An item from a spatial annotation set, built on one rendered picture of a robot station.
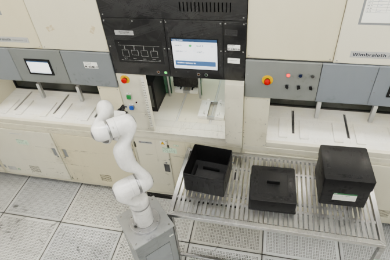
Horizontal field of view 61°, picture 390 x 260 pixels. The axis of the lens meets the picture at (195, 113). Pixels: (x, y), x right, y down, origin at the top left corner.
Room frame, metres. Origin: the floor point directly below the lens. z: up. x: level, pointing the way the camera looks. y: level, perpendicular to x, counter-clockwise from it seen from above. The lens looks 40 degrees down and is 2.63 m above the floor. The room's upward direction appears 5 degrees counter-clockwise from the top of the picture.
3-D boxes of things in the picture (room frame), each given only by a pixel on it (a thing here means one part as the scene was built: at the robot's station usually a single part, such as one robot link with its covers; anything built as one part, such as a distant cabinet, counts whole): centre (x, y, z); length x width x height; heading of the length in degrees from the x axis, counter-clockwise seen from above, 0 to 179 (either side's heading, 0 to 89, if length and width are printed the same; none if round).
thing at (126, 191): (1.19, 0.41, 1.07); 0.19 x 0.12 x 0.24; 115
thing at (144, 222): (1.20, 0.38, 0.85); 0.19 x 0.19 x 0.18
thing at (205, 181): (1.50, -0.06, 0.85); 0.28 x 0.28 x 0.17; 70
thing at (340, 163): (1.32, -0.90, 0.89); 0.29 x 0.29 x 0.25; 77
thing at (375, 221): (1.36, -0.47, 0.38); 1.30 x 0.60 x 0.76; 75
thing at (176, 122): (2.25, -0.01, 0.98); 0.95 x 0.88 x 1.95; 165
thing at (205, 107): (2.08, -0.15, 0.89); 0.22 x 0.21 x 0.04; 165
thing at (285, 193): (1.33, -0.46, 0.83); 0.29 x 0.29 x 0.13; 77
